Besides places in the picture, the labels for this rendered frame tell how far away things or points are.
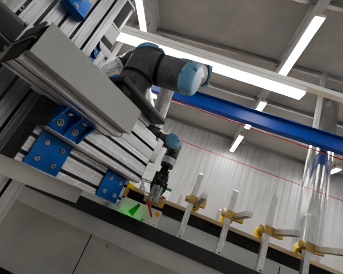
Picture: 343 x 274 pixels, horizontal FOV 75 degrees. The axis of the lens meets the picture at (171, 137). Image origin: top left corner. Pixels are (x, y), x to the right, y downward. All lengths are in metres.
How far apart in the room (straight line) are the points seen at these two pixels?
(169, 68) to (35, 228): 1.53
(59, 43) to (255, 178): 9.15
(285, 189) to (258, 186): 0.99
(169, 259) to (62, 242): 0.76
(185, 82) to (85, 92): 0.38
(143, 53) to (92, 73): 0.36
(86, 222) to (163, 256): 0.51
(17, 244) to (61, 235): 0.29
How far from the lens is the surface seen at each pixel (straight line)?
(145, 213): 1.50
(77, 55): 0.49
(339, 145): 5.43
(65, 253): 1.85
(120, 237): 1.55
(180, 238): 1.50
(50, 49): 0.46
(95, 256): 1.79
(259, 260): 1.61
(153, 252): 1.53
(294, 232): 1.40
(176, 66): 0.78
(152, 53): 0.83
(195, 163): 9.06
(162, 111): 1.19
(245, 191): 9.20
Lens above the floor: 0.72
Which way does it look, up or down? 21 degrees up
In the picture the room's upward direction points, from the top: 23 degrees clockwise
